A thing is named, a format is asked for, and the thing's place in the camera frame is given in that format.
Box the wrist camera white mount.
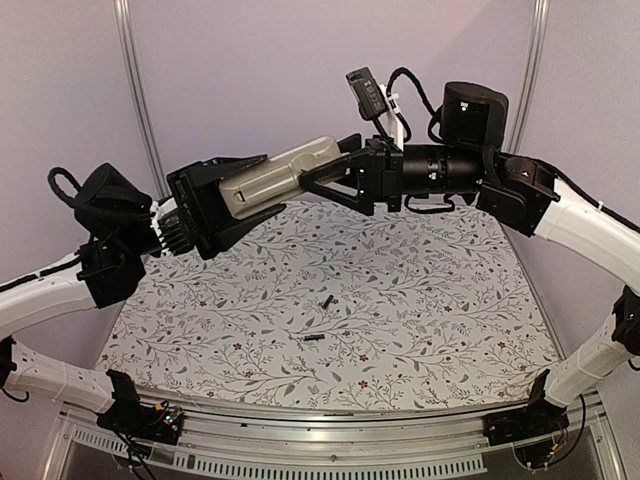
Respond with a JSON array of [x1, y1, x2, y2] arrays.
[[345, 69, 406, 151], [150, 197, 194, 256]]

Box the left aluminium frame post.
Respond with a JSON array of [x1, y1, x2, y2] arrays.
[[113, 0, 170, 198]]

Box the right black camera cable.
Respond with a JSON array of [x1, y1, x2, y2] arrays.
[[384, 68, 444, 144]]

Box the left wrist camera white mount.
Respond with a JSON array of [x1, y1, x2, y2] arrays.
[[150, 197, 194, 256]]

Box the right aluminium frame post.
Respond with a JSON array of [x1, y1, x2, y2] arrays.
[[506, 0, 550, 155]]

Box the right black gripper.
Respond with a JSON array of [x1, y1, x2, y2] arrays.
[[298, 130, 487, 212]]

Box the floral patterned table mat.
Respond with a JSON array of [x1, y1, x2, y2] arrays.
[[98, 201, 558, 410]]

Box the aluminium frame post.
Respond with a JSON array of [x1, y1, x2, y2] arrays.
[[113, 0, 170, 198], [506, 0, 550, 155]]

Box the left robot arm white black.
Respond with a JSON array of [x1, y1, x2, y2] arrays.
[[1, 155, 284, 434]]

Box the front aluminium rail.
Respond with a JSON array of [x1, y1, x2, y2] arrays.
[[43, 389, 632, 479]]

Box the white remote control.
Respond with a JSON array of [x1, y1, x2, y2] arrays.
[[219, 136, 341, 220]]

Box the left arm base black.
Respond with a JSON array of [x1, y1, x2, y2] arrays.
[[96, 370, 184, 446]]

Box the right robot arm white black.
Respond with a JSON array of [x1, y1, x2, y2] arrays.
[[300, 82, 639, 436]]

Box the black battery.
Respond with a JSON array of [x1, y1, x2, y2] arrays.
[[303, 334, 325, 342], [321, 295, 334, 310]]

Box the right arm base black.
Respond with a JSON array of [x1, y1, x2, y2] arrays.
[[482, 369, 569, 446]]

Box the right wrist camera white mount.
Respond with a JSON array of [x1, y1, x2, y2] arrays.
[[345, 69, 406, 151]]

